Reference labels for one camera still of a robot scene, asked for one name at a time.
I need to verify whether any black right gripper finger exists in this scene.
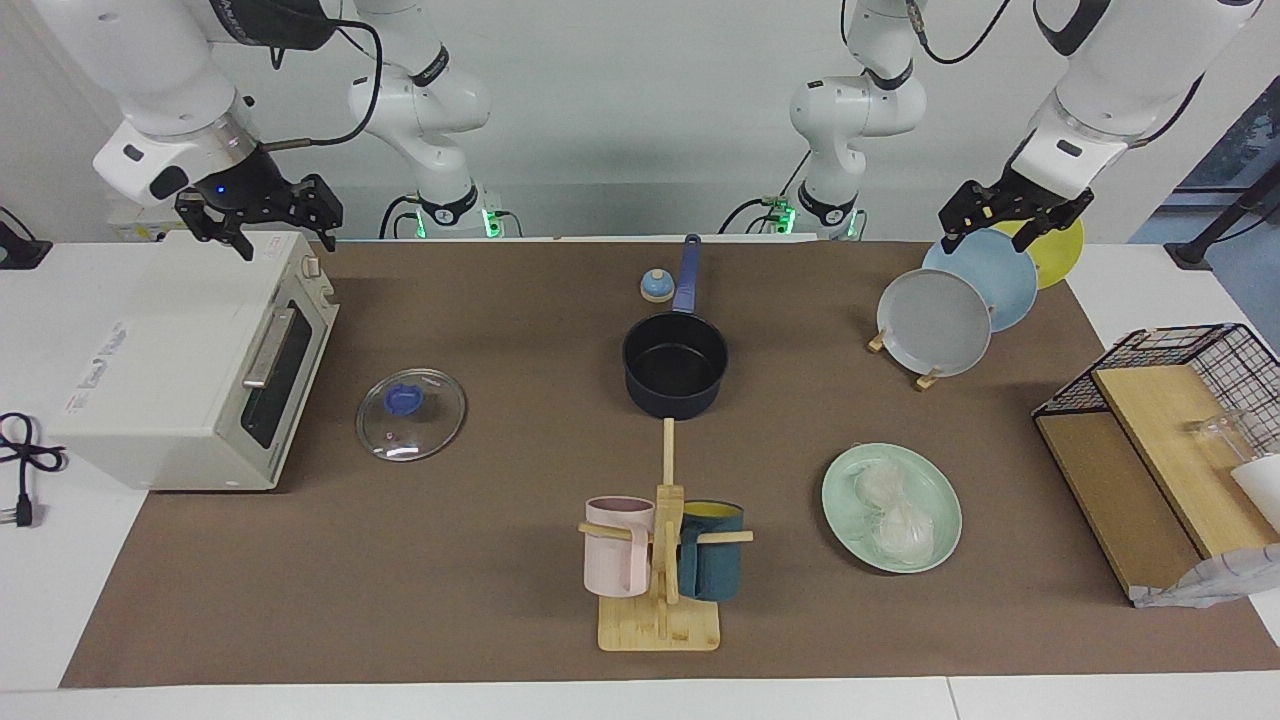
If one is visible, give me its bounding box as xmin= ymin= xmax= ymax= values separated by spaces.
xmin=298 ymin=175 xmax=345 ymax=252
xmin=175 ymin=193 xmax=257 ymax=261

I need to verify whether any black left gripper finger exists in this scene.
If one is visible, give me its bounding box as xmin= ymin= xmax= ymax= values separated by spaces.
xmin=939 ymin=181 xmax=987 ymax=254
xmin=1012 ymin=190 xmax=1096 ymax=254

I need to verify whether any glass lid with blue knob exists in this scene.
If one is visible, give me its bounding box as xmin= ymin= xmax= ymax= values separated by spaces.
xmin=356 ymin=368 xmax=468 ymax=463

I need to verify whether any white vermicelli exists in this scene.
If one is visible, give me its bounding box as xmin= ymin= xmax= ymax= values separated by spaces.
xmin=853 ymin=462 xmax=937 ymax=563

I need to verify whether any yellow plate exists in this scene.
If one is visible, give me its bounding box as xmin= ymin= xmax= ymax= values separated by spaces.
xmin=990 ymin=215 xmax=1085 ymax=291

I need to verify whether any light blue plate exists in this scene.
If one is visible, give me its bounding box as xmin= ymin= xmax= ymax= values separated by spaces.
xmin=921 ymin=227 xmax=1039 ymax=333

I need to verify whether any grey plate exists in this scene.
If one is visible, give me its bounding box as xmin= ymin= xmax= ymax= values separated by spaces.
xmin=877 ymin=268 xmax=993 ymax=378

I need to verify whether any wooden plate rack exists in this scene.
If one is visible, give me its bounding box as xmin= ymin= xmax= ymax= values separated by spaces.
xmin=867 ymin=322 xmax=942 ymax=392

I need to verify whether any mint green plate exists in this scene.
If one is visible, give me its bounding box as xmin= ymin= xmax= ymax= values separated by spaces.
xmin=821 ymin=442 xmax=963 ymax=575

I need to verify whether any white power strip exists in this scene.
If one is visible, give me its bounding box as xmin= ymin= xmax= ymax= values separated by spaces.
xmin=107 ymin=203 xmax=193 ymax=243

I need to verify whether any white toaster oven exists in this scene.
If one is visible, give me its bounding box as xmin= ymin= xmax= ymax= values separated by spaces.
xmin=45 ymin=230 xmax=341 ymax=493

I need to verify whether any black stand leg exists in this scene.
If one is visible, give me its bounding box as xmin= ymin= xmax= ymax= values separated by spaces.
xmin=1165 ymin=165 xmax=1280 ymax=269

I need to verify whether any light bamboo board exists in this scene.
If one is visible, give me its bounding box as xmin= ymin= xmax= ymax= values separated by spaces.
xmin=1091 ymin=364 xmax=1280 ymax=559

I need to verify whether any clear glass cup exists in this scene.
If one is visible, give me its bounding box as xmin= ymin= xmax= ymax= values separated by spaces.
xmin=1187 ymin=410 xmax=1251 ymax=466

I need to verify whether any dark blue saucepan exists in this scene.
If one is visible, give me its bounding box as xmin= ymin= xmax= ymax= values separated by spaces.
xmin=622 ymin=234 xmax=730 ymax=421

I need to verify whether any white cup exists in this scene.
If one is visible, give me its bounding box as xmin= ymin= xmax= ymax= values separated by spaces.
xmin=1230 ymin=455 xmax=1280 ymax=531

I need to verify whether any brown table mat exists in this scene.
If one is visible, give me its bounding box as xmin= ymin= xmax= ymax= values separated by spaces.
xmin=60 ymin=240 xmax=1280 ymax=689

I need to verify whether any grey cloth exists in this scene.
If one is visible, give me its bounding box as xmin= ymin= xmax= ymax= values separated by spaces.
xmin=1130 ymin=543 xmax=1280 ymax=609

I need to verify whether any dark teal mug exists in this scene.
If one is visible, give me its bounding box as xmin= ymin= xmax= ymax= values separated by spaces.
xmin=677 ymin=500 xmax=745 ymax=602

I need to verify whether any pink mug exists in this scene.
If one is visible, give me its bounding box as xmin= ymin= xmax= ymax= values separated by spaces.
xmin=584 ymin=496 xmax=656 ymax=599

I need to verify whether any wooden mug tree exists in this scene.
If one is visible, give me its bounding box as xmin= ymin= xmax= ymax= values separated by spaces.
xmin=578 ymin=418 xmax=754 ymax=653

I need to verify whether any black right base cable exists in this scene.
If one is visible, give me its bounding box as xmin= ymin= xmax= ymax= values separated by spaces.
xmin=378 ymin=193 xmax=423 ymax=240

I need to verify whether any black base cable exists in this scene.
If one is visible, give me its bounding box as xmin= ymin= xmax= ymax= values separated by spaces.
xmin=718 ymin=150 xmax=813 ymax=237
xmin=378 ymin=193 xmax=423 ymax=240

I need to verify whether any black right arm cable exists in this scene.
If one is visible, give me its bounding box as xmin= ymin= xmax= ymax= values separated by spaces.
xmin=262 ymin=0 xmax=384 ymax=153

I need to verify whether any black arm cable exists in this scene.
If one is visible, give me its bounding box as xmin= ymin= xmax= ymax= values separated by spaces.
xmin=905 ymin=0 xmax=1013 ymax=66
xmin=262 ymin=0 xmax=384 ymax=153

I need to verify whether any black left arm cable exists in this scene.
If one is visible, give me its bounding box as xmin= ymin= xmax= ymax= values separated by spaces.
xmin=905 ymin=0 xmax=1013 ymax=66

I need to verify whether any black wire basket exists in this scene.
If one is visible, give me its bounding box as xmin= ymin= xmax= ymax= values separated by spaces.
xmin=1032 ymin=323 xmax=1280 ymax=461

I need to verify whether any black clamp mount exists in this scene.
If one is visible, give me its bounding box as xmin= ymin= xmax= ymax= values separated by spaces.
xmin=0 ymin=205 xmax=53 ymax=271

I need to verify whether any black left base cable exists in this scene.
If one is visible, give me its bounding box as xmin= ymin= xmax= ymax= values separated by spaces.
xmin=718 ymin=150 xmax=813 ymax=237

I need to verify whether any black power cable with plug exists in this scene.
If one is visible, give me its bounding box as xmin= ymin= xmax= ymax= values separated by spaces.
xmin=0 ymin=412 xmax=69 ymax=529

